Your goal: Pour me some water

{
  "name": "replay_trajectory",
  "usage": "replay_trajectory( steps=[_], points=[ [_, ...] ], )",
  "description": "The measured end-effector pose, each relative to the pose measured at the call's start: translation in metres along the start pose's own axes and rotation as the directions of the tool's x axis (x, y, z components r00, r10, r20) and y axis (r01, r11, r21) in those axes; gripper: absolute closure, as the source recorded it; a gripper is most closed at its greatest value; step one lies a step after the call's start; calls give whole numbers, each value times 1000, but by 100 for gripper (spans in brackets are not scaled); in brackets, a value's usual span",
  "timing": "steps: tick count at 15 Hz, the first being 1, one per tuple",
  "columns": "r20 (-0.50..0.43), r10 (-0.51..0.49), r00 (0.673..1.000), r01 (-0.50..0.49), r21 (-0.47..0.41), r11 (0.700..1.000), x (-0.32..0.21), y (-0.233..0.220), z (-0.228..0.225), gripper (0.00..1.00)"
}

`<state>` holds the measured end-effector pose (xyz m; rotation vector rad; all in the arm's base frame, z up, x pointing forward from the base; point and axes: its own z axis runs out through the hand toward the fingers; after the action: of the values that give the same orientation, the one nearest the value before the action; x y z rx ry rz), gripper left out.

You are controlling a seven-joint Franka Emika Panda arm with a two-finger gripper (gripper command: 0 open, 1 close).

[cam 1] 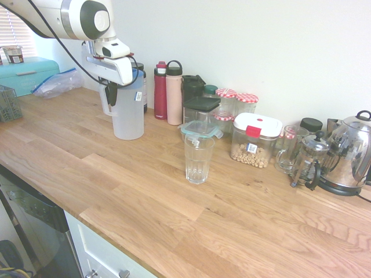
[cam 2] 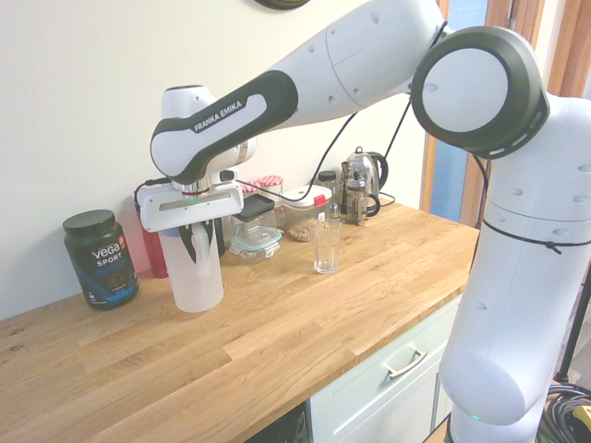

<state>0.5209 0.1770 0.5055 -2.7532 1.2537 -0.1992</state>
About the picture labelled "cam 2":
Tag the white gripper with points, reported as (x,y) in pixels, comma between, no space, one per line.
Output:
(194,207)

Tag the translucent pitcher with blue lid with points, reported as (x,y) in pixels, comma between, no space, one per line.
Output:
(198,290)

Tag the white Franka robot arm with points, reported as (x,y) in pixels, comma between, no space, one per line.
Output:
(508,277)

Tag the red water bottle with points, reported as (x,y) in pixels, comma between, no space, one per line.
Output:
(154,254)

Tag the glass container with teal clips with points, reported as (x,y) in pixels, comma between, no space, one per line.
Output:
(258,249)

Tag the glass container with black lid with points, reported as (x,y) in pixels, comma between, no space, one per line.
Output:
(258,207)

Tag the black Vega protein tub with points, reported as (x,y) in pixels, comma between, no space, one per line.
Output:
(106,258)

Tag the round container with white lid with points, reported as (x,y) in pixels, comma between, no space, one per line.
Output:
(302,198)

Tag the clear drinking glass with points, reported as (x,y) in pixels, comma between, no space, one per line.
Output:
(325,258)

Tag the small glass shaker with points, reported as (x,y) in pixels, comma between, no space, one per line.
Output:
(334,212)

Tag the small jar with black lid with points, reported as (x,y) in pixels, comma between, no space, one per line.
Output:
(327,176)

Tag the glass French press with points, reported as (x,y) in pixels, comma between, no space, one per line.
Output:
(358,203)

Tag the black appliance under counter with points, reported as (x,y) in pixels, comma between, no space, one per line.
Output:
(286,427)

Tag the white cabinet drawer front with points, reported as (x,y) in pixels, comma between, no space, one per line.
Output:
(351,401)

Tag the blue door panel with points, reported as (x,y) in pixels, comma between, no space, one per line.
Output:
(450,184)

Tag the black tripod stand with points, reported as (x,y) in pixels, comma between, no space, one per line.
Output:
(575,332)

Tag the yellow power box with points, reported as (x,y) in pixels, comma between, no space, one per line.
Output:
(584,417)

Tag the black wall clock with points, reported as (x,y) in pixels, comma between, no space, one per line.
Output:
(281,3)

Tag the wooden door frame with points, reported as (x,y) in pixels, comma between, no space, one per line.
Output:
(473,198)

